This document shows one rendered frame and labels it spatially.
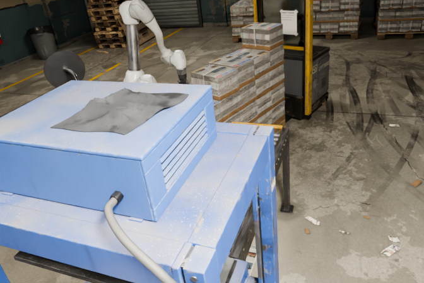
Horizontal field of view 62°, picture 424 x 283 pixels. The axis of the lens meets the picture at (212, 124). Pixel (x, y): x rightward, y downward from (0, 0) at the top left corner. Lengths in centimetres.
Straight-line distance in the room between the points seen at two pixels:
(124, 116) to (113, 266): 39
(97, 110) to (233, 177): 45
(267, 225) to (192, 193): 56
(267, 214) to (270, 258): 24
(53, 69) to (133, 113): 70
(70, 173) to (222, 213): 42
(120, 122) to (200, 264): 43
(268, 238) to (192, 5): 956
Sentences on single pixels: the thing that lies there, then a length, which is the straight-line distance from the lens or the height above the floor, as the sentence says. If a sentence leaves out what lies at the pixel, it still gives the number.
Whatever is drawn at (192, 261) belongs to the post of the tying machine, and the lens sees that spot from 84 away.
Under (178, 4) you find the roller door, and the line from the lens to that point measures 1093.
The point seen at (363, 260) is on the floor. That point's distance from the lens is 298.
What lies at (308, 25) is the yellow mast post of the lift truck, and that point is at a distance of 428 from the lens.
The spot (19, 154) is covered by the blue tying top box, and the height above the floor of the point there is 171.
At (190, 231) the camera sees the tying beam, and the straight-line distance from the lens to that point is 91.
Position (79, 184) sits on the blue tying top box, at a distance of 103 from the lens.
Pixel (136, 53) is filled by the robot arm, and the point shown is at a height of 143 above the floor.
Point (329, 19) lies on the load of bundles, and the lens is 827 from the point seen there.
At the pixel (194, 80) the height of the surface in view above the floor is 98.
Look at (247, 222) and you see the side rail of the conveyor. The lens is 201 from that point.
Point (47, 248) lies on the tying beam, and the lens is 110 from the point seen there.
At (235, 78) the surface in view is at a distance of 347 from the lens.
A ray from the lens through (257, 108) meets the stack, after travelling 394.
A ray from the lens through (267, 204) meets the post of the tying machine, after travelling 144.
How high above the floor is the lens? 217
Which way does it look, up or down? 27 degrees down
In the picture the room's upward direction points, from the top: 7 degrees counter-clockwise
